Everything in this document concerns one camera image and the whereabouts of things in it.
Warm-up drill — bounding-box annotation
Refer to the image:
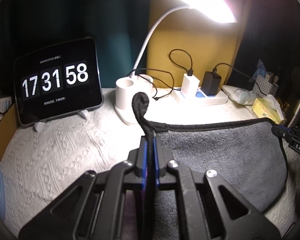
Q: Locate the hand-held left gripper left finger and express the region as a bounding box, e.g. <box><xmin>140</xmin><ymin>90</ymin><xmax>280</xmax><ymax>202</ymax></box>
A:
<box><xmin>18</xmin><ymin>135</ymin><xmax>148</xmax><ymax>240</ymax></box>

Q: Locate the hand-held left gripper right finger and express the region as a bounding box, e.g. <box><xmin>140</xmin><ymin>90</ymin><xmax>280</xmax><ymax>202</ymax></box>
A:
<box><xmin>152</xmin><ymin>136</ymin><xmax>282</xmax><ymax>240</ymax></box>

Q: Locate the grey towel with black edge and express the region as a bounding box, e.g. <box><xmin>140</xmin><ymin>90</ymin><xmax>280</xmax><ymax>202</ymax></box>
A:
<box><xmin>132</xmin><ymin>92</ymin><xmax>289</xmax><ymax>240</ymax></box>

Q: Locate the steel thermos bottle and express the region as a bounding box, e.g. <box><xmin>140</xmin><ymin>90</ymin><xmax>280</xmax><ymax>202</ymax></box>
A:
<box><xmin>287</xmin><ymin>96</ymin><xmax>300</xmax><ymax>128</ymax></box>

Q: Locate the yellow tissue box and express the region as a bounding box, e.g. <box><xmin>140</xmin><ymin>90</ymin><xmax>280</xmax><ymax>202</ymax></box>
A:
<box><xmin>251</xmin><ymin>95</ymin><xmax>284</xmax><ymax>125</ymax></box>

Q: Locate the white mesh organizer basket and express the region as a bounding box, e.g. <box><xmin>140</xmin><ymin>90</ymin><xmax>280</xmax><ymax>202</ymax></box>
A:
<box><xmin>252</xmin><ymin>75</ymin><xmax>280</xmax><ymax>97</ymax></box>

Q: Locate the white wipes packet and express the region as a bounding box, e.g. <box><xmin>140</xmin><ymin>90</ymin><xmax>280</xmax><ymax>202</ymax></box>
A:
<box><xmin>221</xmin><ymin>85</ymin><xmax>257</xmax><ymax>105</ymax></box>

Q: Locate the blue plastic packet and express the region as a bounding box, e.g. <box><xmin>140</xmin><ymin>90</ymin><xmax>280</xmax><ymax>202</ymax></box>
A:
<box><xmin>250</xmin><ymin>59</ymin><xmax>268</xmax><ymax>81</ymax></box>

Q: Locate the white desk lamp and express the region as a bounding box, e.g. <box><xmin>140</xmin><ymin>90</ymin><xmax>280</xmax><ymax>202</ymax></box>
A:
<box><xmin>114</xmin><ymin>0</ymin><xmax>238</xmax><ymax>125</ymax></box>

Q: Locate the white power strip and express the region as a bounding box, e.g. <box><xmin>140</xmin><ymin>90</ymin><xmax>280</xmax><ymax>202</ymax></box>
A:
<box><xmin>173</xmin><ymin>86</ymin><xmax>228</xmax><ymax>106</ymax></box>

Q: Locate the white tablet stand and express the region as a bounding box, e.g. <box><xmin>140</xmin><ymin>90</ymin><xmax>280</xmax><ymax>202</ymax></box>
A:
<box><xmin>34</xmin><ymin>109</ymin><xmax>89</xmax><ymax>132</ymax></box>

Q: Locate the white textured tablecloth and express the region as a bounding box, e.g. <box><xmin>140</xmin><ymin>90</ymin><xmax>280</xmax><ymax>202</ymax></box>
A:
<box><xmin>0</xmin><ymin>87</ymin><xmax>300</xmax><ymax>233</ymax></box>

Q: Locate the black charger plug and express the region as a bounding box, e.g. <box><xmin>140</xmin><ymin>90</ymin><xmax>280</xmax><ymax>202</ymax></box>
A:
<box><xmin>202</xmin><ymin>71</ymin><xmax>223</xmax><ymax>96</ymax></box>

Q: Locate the white charger plug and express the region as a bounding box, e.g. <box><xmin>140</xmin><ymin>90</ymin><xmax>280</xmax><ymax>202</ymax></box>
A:
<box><xmin>181</xmin><ymin>73</ymin><xmax>200</xmax><ymax>93</ymax></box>

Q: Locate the black tablet showing clock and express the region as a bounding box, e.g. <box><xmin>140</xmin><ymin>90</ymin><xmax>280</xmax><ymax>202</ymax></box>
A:
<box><xmin>13</xmin><ymin>36</ymin><xmax>105</xmax><ymax>126</ymax></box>

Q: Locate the brown cardboard sheet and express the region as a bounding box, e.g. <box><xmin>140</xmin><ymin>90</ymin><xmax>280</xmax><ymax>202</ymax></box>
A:
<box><xmin>0</xmin><ymin>104</ymin><xmax>20</xmax><ymax>162</ymax></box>

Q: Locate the black charging cable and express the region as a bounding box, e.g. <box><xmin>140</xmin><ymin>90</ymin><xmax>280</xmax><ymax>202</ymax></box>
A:
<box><xmin>127</xmin><ymin>49</ymin><xmax>194</xmax><ymax>101</ymax></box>
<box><xmin>213</xmin><ymin>63</ymin><xmax>275</xmax><ymax>99</ymax></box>

